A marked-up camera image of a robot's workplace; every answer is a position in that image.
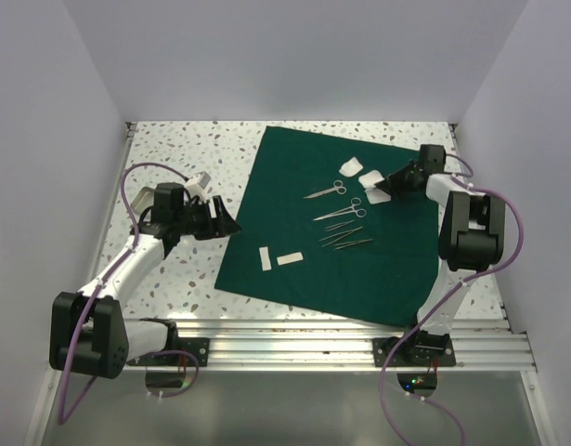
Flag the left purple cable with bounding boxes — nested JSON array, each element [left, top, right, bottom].
[[56, 163, 201, 426]]

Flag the white gauze pad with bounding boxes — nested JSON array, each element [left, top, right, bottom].
[[366, 189, 392, 204], [358, 170, 384, 190], [339, 157, 364, 177]]

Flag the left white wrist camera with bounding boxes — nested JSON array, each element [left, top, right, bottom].
[[185, 171, 211, 201]]

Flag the aluminium rail frame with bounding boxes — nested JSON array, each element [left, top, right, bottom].
[[47, 121, 539, 373]]

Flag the silver hemostat forceps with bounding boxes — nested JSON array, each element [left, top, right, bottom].
[[314, 197, 367, 221]]

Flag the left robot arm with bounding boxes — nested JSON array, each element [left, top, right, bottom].
[[49, 182, 241, 379]]

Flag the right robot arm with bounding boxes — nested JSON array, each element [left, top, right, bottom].
[[372, 145, 506, 365]]

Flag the long tweezers middle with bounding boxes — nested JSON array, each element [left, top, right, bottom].
[[320, 227, 362, 246]]

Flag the metal instrument tray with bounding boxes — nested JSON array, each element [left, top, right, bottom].
[[130, 187, 154, 216]]

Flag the white strip packet left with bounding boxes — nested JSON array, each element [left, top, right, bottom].
[[259, 246, 272, 271]]

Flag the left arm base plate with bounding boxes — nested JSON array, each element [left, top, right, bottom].
[[127, 337, 211, 367]]

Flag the green surgical drape cloth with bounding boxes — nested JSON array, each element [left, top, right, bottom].
[[215, 126, 438, 326]]

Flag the short tweezers upper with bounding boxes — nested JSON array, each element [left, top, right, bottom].
[[325, 219, 355, 231]]

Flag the long tweezers lower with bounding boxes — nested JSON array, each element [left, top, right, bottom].
[[333, 239, 373, 250]]

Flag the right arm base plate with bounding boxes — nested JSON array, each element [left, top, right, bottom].
[[371, 334, 457, 367]]

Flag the white strip packet right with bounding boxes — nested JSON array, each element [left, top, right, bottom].
[[277, 252, 304, 266]]

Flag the white strip packet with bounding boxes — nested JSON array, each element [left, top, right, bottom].
[[277, 252, 304, 266], [259, 246, 272, 271]]

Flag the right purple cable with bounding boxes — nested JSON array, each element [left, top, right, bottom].
[[376, 155, 530, 446]]

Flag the purple cable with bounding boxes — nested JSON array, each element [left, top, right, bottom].
[[376, 155, 530, 446], [56, 163, 201, 426]]

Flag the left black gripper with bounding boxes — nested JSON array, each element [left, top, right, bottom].
[[175, 195, 240, 241]]

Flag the silver surgical scissors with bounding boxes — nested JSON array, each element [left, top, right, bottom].
[[305, 180, 346, 200]]

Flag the long tweezers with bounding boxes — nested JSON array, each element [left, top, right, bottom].
[[333, 239, 373, 250], [320, 227, 362, 246]]

